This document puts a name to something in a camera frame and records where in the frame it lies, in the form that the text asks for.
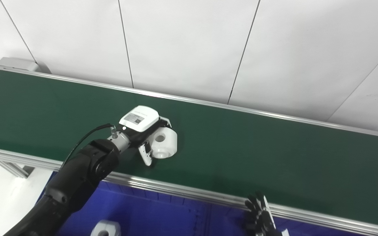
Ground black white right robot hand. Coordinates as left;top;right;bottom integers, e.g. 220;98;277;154
244;193;290;236

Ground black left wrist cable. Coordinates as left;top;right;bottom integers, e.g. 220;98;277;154
59;123;113;171

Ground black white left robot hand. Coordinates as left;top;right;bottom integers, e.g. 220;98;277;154
119;105;172;167

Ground green conveyor belt aluminium frame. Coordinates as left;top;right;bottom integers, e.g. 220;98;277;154
0;57;378;236

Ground blue plastic bin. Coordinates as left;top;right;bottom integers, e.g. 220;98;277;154
202;198;373;236
35;171;206;236

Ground aluminium conveyor support leg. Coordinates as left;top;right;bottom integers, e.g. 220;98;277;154
0;159;36;179

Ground white round plastic part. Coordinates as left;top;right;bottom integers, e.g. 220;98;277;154
91;220;122;236
149;127;178;159

